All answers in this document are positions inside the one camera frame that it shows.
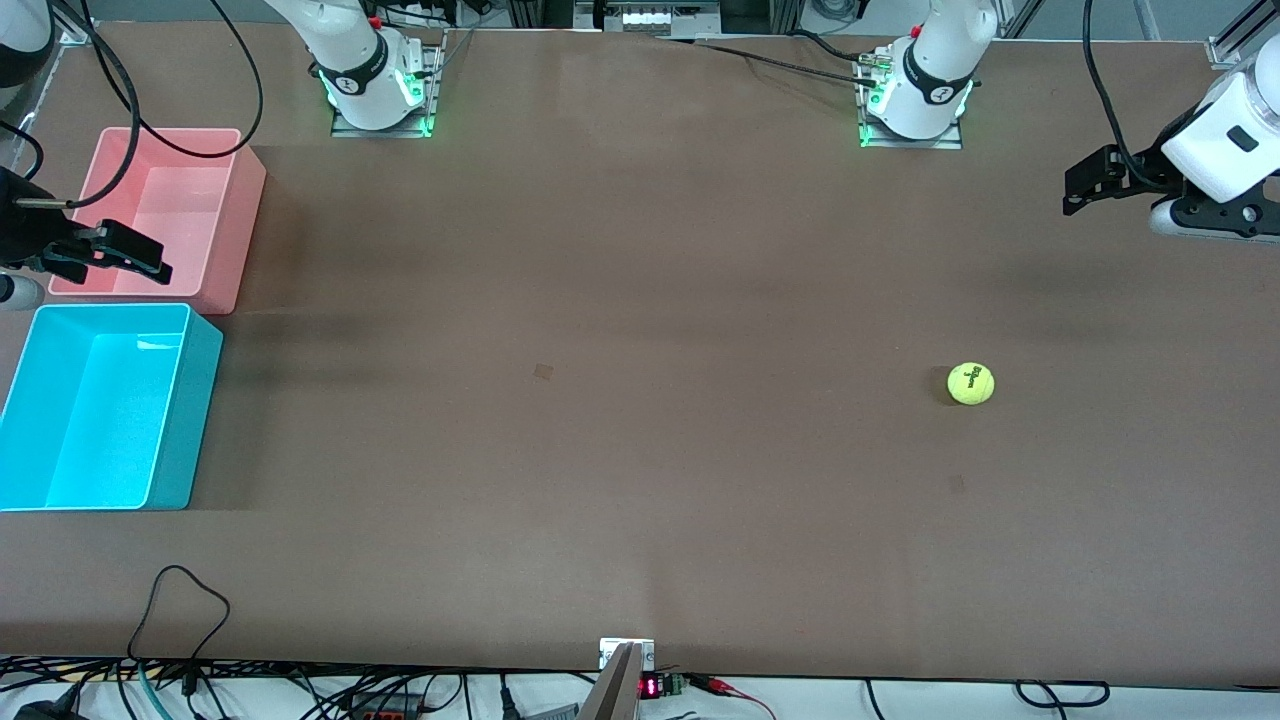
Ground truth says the yellow tennis ball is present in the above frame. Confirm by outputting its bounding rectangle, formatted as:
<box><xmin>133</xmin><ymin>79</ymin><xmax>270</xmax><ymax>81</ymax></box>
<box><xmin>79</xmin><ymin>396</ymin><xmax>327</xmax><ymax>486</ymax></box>
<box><xmin>947</xmin><ymin>362</ymin><xmax>996</xmax><ymax>406</ymax></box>

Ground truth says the pink plastic bin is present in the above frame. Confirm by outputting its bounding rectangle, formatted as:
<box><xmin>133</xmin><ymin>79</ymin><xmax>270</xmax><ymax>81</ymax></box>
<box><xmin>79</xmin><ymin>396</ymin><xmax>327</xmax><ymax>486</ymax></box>
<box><xmin>48</xmin><ymin>127</ymin><xmax>268</xmax><ymax>316</ymax></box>

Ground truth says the blue plastic bin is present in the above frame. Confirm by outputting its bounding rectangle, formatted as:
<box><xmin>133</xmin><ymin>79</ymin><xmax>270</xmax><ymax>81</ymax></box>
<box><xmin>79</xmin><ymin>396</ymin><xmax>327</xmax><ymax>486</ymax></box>
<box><xmin>0</xmin><ymin>303</ymin><xmax>224</xmax><ymax>513</ymax></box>

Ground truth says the aluminium corner extrusion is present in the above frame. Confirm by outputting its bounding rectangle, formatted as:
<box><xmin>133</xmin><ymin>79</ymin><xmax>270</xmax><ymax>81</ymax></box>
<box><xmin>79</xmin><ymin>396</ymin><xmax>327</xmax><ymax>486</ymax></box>
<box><xmin>1205</xmin><ymin>0</ymin><xmax>1280</xmax><ymax>69</ymax></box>

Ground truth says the black power plug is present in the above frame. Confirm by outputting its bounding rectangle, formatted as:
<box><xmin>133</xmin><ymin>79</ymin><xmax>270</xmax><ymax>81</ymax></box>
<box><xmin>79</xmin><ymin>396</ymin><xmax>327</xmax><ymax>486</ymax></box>
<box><xmin>20</xmin><ymin>685</ymin><xmax>86</xmax><ymax>720</ymax></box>

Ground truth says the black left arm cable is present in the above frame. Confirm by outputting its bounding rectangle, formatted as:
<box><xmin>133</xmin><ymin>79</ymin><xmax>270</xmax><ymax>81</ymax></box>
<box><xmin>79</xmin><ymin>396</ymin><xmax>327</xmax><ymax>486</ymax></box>
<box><xmin>1083</xmin><ymin>0</ymin><xmax>1161</xmax><ymax>191</ymax></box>

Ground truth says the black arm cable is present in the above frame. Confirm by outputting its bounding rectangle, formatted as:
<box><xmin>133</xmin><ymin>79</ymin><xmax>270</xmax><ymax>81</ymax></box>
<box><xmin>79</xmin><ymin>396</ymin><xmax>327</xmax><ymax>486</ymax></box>
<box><xmin>1083</xmin><ymin>0</ymin><xmax>1161</xmax><ymax>191</ymax></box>
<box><xmin>45</xmin><ymin>0</ymin><xmax>266</xmax><ymax>211</ymax></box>

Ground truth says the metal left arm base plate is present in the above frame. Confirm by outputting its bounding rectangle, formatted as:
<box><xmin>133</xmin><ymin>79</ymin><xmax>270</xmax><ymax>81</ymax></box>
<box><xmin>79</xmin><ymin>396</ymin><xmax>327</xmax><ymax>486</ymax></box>
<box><xmin>858</xmin><ymin>50</ymin><xmax>964</xmax><ymax>151</ymax></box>

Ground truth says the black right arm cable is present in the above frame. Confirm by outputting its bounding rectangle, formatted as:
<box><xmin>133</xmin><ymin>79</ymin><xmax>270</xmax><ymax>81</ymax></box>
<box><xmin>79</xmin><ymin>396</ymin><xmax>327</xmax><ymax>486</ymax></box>
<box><xmin>45</xmin><ymin>0</ymin><xmax>266</xmax><ymax>211</ymax></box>

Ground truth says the thin black looped cable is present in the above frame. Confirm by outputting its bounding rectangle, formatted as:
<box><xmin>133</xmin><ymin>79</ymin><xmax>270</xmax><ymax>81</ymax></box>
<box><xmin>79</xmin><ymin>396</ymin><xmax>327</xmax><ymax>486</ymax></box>
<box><xmin>128</xmin><ymin>565</ymin><xmax>231</xmax><ymax>693</ymax></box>

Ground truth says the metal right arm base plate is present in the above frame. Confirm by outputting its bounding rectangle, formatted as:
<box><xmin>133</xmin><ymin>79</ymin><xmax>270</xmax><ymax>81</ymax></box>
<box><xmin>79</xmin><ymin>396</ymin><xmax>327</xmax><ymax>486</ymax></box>
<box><xmin>330</xmin><ymin>40</ymin><xmax>438</xmax><ymax>138</ymax></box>

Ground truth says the black base power cable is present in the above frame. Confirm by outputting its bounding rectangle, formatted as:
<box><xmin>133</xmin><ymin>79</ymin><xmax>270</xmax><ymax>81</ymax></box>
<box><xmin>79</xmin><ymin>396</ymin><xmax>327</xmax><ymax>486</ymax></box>
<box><xmin>655</xmin><ymin>38</ymin><xmax>881</xmax><ymax>91</ymax></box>

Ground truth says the aluminium frame with light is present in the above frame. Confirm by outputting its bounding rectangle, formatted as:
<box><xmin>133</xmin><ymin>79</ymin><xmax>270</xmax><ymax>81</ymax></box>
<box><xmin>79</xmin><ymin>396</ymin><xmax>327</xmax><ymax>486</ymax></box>
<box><xmin>575</xmin><ymin>0</ymin><xmax>721</xmax><ymax>33</ymax></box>

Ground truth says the black coiled cable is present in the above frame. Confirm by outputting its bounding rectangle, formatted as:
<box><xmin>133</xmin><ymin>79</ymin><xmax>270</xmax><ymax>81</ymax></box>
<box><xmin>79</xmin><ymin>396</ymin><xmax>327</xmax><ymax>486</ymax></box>
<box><xmin>1015</xmin><ymin>680</ymin><xmax>1111</xmax><ymax>707</ymax></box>

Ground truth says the red clip wire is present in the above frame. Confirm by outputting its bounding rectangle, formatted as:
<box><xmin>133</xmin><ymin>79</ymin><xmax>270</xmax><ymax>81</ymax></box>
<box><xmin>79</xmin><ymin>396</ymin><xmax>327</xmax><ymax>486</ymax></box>
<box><xmin>690</xmin><ymin>675</ymin><xmax>776</xmax><ymax>720</ymax></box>

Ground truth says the grey metal camera mount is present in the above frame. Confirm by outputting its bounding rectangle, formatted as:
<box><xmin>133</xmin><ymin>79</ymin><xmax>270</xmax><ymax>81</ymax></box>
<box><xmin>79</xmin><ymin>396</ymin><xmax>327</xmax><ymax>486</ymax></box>
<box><xmin>575</xmin><ymin>638</ymin><xmax>656</xmax><ymax>720</ymax></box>

